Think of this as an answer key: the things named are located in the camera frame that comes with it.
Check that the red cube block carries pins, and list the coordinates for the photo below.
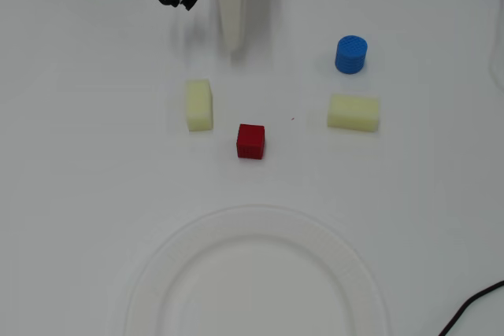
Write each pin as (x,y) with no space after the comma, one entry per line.
(250,141)

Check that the blue cylinder block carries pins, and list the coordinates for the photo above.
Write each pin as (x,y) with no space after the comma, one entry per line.
(350,54)

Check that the pale yellow foam block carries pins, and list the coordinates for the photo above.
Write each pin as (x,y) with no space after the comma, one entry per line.
(199,105)
(353,113)

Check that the white round plate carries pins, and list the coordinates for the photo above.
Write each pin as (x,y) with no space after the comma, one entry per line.
(252,273)

